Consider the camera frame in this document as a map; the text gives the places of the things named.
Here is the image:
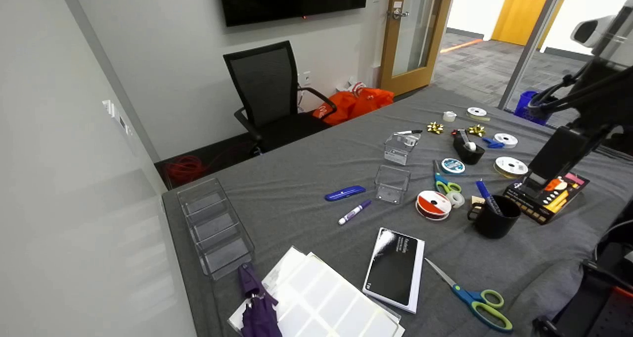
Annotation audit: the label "purple marker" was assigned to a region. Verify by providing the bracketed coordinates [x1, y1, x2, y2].
[338, 199, 372, 226]

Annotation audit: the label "coil of red cable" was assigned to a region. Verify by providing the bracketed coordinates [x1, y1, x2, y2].
[165, 154, 207, 185]

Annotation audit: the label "gold ribbon spool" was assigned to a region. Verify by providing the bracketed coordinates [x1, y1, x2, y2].
[493, 156, 529, 179]

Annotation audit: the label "black mug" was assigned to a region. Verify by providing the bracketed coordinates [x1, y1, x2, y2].
[467, 194, 522, 240]

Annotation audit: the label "black and white notepad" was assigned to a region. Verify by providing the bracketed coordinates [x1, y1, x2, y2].
[362, 227, 426, 314]

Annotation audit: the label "dark blue marker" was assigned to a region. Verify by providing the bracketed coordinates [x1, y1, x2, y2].
[475, 179, 503, 216]

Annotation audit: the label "wooden door with glass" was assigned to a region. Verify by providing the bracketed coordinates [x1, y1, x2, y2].
[379, 0, 458, 97]

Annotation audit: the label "orange bag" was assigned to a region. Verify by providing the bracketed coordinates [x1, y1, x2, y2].
[312, 87, 395, 127]

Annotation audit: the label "black desk holder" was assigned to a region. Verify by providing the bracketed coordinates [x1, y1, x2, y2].
[452, 129, 486, 166]

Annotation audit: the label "red ribbon spool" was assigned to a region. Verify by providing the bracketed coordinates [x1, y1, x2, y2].
[415, 190, 452, 222]

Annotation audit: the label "clear plastic box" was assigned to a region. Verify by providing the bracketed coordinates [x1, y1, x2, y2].
[383, 131, 422, 166]
[374, 164, 411, 205]

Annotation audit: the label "teal ribbon spool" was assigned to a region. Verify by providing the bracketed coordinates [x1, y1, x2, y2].
[440, 157, 466, 175]

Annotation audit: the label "blue bin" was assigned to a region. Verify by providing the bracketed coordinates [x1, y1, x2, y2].
[514, 90, 555, 127]

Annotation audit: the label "stack of white label sheets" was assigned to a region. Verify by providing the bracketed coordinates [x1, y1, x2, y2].
[228, 246, 406, 337]

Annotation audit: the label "large blue green scissors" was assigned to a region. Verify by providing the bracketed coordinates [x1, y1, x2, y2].
[424, 257, 514, 333]

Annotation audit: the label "black box of highlighters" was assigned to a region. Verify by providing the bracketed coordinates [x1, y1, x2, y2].
[502, 171, 590, 226]

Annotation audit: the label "white bag with red print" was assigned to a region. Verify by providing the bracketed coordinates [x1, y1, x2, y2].
[345, 77, 367, 98]

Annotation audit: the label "clear compartment organizer tray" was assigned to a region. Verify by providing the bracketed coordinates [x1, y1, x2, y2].
[177, 177, 256, 281]

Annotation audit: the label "small green blue scissors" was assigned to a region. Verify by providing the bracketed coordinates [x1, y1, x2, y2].
[433, 159, 462, 195]

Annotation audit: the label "black office chair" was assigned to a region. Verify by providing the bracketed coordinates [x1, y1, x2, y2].
[223, 41, 338, 155]

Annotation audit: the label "purple folded umbrella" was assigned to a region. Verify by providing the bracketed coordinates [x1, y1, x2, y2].
[237, 262, 283, 337]

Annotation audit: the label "yellow wooden cabinet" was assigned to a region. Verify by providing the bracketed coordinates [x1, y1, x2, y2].
[491, 0, 555, 47]

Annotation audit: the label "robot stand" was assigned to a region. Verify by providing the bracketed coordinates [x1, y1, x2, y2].
[532, 213, 633, 337]

